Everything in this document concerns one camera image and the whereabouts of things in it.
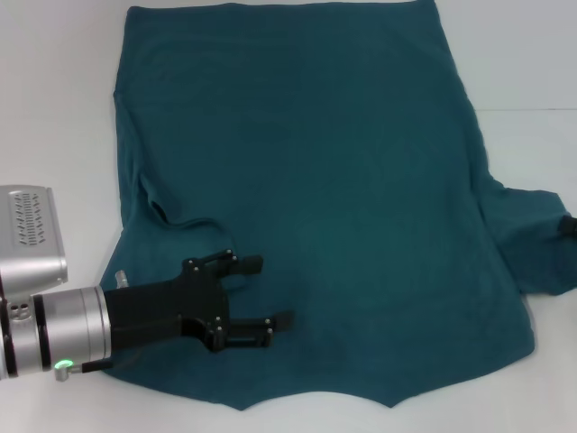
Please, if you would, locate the left arm gripper cable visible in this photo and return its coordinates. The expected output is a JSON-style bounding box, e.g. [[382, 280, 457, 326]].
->
[[80, 269, 141, 374]]

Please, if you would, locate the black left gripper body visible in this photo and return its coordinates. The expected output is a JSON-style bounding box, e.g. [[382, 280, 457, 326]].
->
[[103, 258, 232, 354]]

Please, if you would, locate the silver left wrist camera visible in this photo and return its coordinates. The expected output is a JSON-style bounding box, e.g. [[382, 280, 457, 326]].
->
[[0, 184, 69, 326]]

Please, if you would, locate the teal blue t-shirt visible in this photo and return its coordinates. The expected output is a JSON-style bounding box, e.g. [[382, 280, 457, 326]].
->
[[99, 0, 572, 412]]

